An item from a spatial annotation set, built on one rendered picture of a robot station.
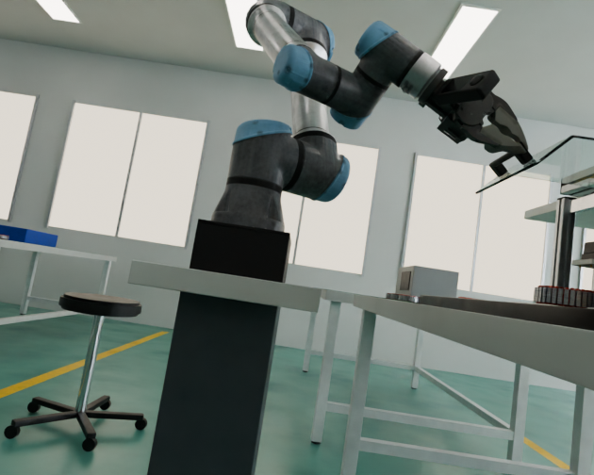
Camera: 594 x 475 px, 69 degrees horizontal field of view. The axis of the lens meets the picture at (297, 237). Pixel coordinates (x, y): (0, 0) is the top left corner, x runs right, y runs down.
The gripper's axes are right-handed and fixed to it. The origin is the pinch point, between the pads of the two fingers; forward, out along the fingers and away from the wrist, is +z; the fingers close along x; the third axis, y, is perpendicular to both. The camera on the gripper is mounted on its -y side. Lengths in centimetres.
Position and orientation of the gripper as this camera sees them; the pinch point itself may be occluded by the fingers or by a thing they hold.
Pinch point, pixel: (522, 145)
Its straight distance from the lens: 88.8
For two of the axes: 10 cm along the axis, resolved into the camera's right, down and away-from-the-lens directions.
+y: -0.1, 1.1, 9.9
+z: 7.8, 6.2, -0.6
